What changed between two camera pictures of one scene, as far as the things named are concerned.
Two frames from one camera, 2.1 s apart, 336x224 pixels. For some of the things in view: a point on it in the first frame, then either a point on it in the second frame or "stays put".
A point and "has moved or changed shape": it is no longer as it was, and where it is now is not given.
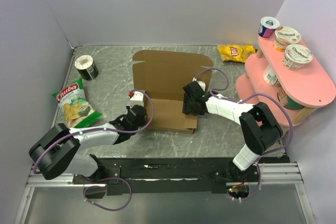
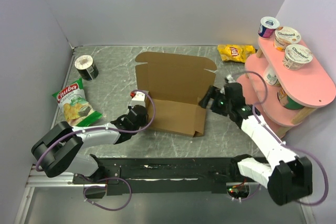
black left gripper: x=143 y=121 stays put
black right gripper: x=187 y=107 -> x=212 y=92
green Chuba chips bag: x=75 y=109 stays put
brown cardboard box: x=163 y=74 has moved or changed shape
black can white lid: x=86 y=67 stays put
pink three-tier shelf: x=294 y=95 stays put
